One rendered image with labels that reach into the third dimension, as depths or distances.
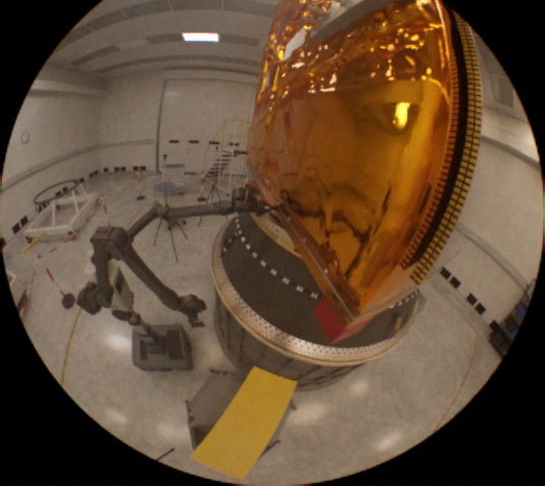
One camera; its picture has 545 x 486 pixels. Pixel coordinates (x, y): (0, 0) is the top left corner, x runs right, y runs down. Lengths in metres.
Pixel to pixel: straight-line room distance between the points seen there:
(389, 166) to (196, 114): 8.42
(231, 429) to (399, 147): 0.74
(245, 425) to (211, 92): 8.89
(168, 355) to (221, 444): 1.51
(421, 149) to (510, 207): 5.62
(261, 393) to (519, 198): 6.02
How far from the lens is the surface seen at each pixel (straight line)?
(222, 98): 8.56
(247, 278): 1.02
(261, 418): 0.60
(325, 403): 2.32
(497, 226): 5.80
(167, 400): 2.23
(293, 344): 1.01
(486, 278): 5.99
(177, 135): 8.67
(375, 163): 0.31
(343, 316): 0.47
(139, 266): 0.69
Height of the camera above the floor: 2.12
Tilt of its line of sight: 25 degrees down
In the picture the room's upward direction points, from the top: 11 degrees clockwise
